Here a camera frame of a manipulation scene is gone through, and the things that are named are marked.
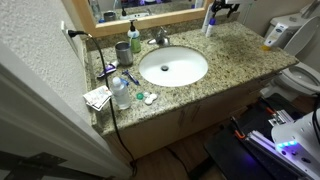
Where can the black robot cart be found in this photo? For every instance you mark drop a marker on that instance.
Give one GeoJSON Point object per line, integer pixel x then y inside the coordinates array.
{"type": "Point", "coordinates": [233, 153]}

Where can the white oval sink basin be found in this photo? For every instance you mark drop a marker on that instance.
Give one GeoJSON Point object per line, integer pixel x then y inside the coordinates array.
{"type": "Point", "coordinates": [180, 68]}

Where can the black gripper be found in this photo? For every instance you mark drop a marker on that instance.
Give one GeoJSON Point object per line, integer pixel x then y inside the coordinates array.
{"type": "Point", "coordinates": [224, 2]}

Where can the white toilet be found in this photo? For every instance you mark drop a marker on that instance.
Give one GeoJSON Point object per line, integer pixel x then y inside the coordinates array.
{"type": "Point", "coordinates": [298, 73]}

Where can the wooden framed wall mirror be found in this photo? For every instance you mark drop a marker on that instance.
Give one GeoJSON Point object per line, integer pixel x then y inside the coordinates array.
{"type": "Point", "coordinates": [143, 21]}

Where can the small blue plastic cap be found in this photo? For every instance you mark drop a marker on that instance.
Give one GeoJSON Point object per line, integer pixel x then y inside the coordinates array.
{"type": "Point", "coordinates": [124, 81]}

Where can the clear plastic water bottle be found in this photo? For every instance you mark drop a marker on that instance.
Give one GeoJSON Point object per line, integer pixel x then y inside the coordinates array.
{"type": "Point", "coordinates": [121, 95]}

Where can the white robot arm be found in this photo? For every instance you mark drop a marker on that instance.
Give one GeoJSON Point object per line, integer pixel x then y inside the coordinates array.
{"type": "Point", "coordinates": [300, 143]}

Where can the green soap pump bottle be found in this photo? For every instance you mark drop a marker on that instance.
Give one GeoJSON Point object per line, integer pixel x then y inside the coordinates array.
{"type": "Point", "coordinates": [135, 41]}

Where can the chrome sink faucet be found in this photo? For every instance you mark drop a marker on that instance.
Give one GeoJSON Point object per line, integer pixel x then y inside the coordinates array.
{"type": "Point", "coordinates": [161, 38]}

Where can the grey metal tumbler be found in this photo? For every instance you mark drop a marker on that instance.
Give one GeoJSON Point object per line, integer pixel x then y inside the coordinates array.
{"type": "Point", "coordinates": [124, 53]}

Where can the white lotion tube yellow cap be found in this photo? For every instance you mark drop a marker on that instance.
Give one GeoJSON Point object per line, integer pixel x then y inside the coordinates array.
{"type": "Point", "coordinates": [275, 35]}

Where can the green lens case cap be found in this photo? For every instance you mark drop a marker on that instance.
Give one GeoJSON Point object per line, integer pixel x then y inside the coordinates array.
{"type": "Point", "coordinates": [140, 96]}

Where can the white contact lens case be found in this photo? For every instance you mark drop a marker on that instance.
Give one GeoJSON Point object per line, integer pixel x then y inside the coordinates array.
{"type": "Point", "coordinates": [150, 98]}

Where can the white door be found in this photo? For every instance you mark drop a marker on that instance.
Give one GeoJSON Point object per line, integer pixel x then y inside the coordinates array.
{"type": "Point", "coordinates": [40, 126]}

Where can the blue razor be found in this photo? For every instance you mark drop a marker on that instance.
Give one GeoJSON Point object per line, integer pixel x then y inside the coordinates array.
{"type": "Point", "coordinates": [131, 76]}

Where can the purple toothpaste tube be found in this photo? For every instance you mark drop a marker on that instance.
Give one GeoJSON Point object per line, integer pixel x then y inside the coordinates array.
{"type": "Point", "coordinates": [108, 69]}

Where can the beige vanity cabinet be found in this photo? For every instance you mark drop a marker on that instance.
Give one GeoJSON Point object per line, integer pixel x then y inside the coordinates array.
{"type": "Point", "coordinates": [186, 120]}

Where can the white wall outlet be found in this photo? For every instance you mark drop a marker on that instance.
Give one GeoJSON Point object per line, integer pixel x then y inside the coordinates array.
{"type": "Point", "coordinates": [69, 38]}

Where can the silver aluminium rail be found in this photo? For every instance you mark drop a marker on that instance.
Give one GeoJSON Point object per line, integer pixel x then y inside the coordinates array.
{"type": "Point", "coordinates": [266, 143]}

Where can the small white bottle blue cap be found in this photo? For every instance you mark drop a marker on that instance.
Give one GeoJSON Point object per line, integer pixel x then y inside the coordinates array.
{"type": "Point", "coordinates": [210, 29]}

